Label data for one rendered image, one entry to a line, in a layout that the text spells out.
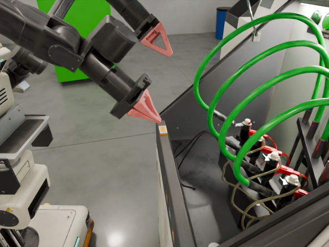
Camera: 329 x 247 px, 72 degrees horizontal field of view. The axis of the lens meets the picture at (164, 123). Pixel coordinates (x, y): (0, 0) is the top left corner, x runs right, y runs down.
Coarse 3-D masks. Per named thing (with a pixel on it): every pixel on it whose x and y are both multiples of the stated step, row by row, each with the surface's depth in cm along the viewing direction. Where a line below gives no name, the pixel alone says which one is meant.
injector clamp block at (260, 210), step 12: (228, 168) 76; (240, 168) 73; (228, 180) 77; (252, 180) 73; (240, 192) 68; (252, 192) 65; (228, 204) 79; (240, 204) 68; (264, 204) 62; (276, 204) 62; (240, 216) 69
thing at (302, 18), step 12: (288, 12) 55; (252, 24) 54; (312, 24) 56; (228, 36) 56; (216, 48) 57; (324, 48) 60; (204, 60) 58; (312, 96) 69; (204, 108) 66; (312, 108) 70
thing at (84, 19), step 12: (48, 0) 301; (84, 0) 316; (96, 0) 322; (72, 12) 318; (84, 12) 324; (96, 12) 330; (108, 12) 335; (72, 24) 325; (84, 24) 331; (96, 24) 337; (84, 36) 339; (60, 72) 352; (72, 84) 372
